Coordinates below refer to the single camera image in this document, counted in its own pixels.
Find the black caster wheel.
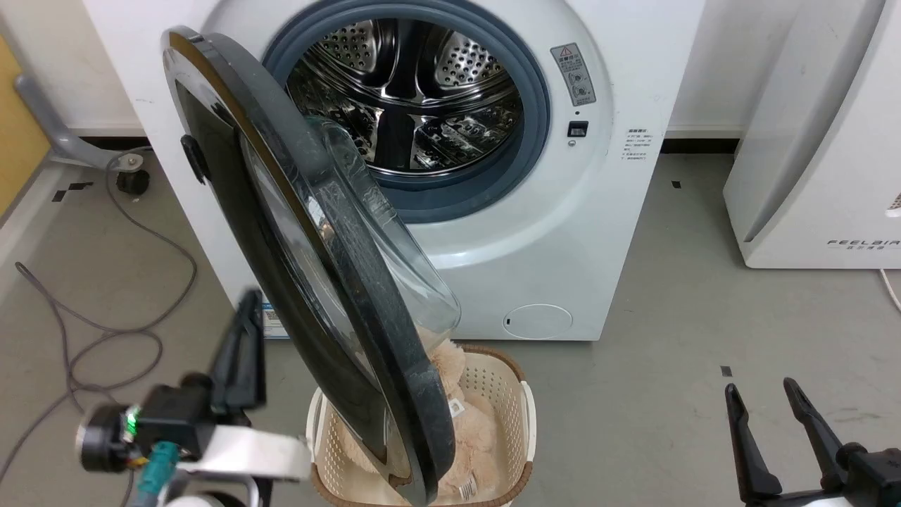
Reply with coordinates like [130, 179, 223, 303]
[116, 169, 151, 196]

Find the white air purifier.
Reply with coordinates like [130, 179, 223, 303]
[723, 0, 901, 270]

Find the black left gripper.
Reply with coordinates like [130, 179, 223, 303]
[77, 289, 267, 472]

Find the grey floor cable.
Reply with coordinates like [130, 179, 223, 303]
[0, 151, 199, 487]

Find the teal arm connector cable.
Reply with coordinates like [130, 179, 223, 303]
[137, 442, 180, 507]

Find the black-rimmed glass washer door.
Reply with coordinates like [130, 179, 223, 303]
[160, 26, 462, 507]

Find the grey rubber door gasket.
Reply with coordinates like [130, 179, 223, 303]
[262, 0, 551, 225]

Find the cream plastic laundry basket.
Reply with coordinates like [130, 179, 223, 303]
[306, 344, 537, 507]

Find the grey warning sticker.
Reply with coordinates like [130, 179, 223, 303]
[550, 44, 597, 108]

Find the blue energy label sticker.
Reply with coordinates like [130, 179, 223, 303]
[260, 301, 291, 340]

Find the beige plush teddy bear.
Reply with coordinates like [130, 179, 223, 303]
[338, 325, 502, 504]

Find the white front-load washing machine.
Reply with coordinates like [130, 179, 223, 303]
[83, 0, 707, 342]

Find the grey metal stand leg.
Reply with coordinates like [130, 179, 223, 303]
[14, 74, 145, 171]

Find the round white filter cover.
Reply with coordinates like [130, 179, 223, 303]
[503, 303, 573, 340]

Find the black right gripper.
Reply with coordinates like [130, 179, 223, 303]
[725, 378, 901, 507]

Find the perforated steel washer drum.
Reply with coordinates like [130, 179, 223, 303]
[285, 18, 525, 173]

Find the white power cable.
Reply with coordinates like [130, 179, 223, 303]
[878, 269, 901, 314]

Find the yellow wooden panel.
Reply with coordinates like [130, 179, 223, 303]
[0, 35, 51, 219]

